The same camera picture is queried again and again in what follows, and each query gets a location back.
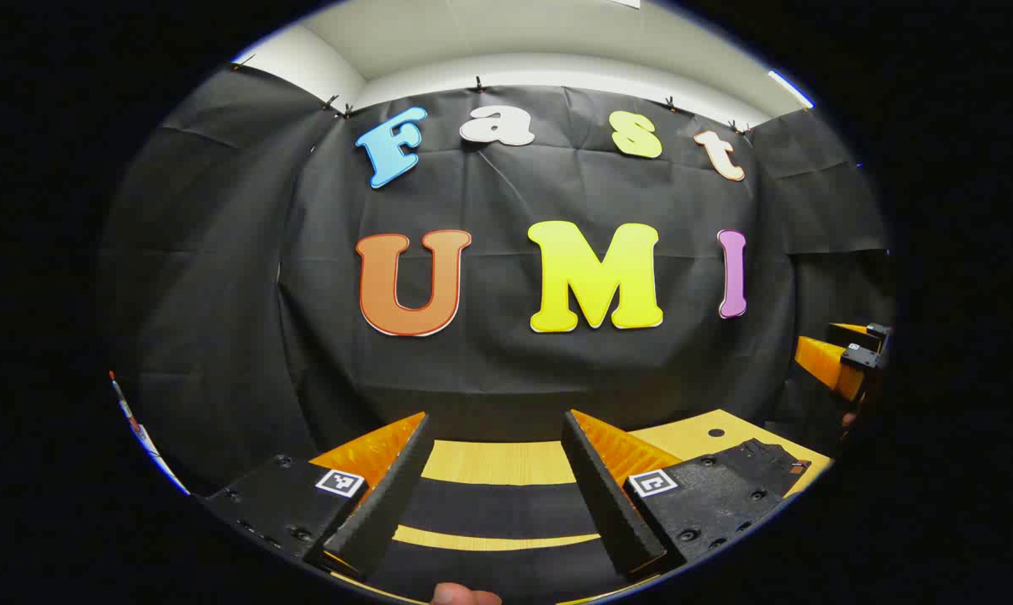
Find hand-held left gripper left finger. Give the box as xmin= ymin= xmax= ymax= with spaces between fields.
xmin=195 ymin=411 xmax=436 ymax=581

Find black jeans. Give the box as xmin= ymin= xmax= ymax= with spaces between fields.
xmin=363 ymin=439 xmax=811 ymax=604

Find red and white rod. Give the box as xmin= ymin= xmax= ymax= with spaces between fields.
xmin=108 ymin=370 xmax=147 ymax=442

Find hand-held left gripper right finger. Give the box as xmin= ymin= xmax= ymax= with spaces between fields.
xmin=561 ymin=409 xmax=789 ymax=580

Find row of black cloth clips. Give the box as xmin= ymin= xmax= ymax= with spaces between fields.
xmin=230 ymin=55 xmax=755 ymax=135

